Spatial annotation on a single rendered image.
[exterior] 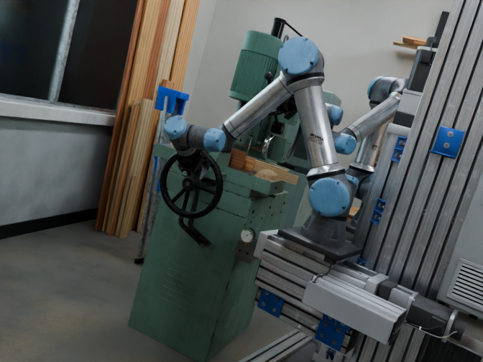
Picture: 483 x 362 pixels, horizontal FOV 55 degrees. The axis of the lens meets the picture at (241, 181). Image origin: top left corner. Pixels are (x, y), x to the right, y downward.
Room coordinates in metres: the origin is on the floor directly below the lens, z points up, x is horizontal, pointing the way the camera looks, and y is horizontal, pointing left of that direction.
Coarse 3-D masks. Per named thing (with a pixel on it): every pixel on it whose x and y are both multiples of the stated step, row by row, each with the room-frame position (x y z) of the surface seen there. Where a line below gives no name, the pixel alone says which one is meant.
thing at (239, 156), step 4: (232, 148) 2.11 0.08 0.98; (232, 152) 2.10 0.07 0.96; (236, 152) 2.09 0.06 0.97; (240, 152) 2.09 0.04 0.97; (244, 152) 2.08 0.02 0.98; (232, 156) 2.10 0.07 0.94; (236, 156) 2.09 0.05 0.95; (240, 156) 2.09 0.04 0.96; (244, 156) 2.08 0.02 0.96; (232, 160) 2.10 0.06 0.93; (236, 160) 2.09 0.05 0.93; (240, 160) 2.08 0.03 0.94; (232, 164) 2.10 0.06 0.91; (236, 164) 2.09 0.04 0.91; (240, 164) 2.08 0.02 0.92; (240, 168) 2.08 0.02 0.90
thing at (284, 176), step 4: (256, 164) 2.14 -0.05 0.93; (260, 164) 2.14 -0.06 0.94; (256, 168) 2.14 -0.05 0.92; (260, 168) 2.14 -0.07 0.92; (264, 168) 2.13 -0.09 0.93; (268, 168) 2.12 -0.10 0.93; (272, 168) 2.12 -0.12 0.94; (276, 172) 2.11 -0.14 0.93; (280, 172) 2.10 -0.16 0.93; (284, 172) 2.10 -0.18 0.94; (280, 176) 2.10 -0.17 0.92; (284, 176) 2.09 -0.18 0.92; (288, 176) 2.09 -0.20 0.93; (292, 176) 2.08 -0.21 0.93; (296, 176) 2.07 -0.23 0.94; (284, 180) 2.09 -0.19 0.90; (288, 180) 2.08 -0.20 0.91; (292, 180) 2.08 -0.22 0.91; (296, 180) 2.07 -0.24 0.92; (296, 184) 2.09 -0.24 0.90
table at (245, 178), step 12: (156, 144) 2.16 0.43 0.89; (168, 144) 2.22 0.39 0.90; (156, 156) 2.15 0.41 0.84; (168, 156) 2.13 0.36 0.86; (180, 168) 1.99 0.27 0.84; (228, 168) 2.02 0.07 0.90; (228, 180) 2.02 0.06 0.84; (240, 180) 2.00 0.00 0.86; (252, 180) 1.98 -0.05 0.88; (264, 180) 1.96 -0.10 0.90; (264, 192) 1.95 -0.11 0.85; (276, 192) 2.05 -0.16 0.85
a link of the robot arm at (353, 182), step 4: (348, 176) 1.46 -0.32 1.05; (348, 180) 1.46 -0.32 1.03; (352, 180) 1.46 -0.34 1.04; (356, 180) 1.48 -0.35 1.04; (352, 184) 1.47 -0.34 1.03; (356, 184) 1.48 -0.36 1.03; (352, 188) 1.46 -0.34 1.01; (356, 188) 1.50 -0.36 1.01; (352, 192) 1.44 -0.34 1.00; (352, 196) 1.44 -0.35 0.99; (352, 200) 1.48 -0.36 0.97; (348, 208) 1.48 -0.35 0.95; (344, 212) 1.47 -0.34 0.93; (348, 212) 1.49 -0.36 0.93; (344, 216) 1.47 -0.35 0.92
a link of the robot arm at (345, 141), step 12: (396, 84) 1.95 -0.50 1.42; (396, 96) 1.89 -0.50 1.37; (372, 108) 1.88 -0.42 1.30; (384, 108) 1.85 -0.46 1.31; (396, 108) 1.86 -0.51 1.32; (360, 120) 1.82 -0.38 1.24; (372, 120) 1.82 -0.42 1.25; (384, 120) 1.84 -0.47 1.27; (336, 132) 1.81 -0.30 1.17; (348, 132) 1.78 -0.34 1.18; (360, 132) 1.79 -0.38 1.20; (336, 144) 1.75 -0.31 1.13; (348, 144) 1.74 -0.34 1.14
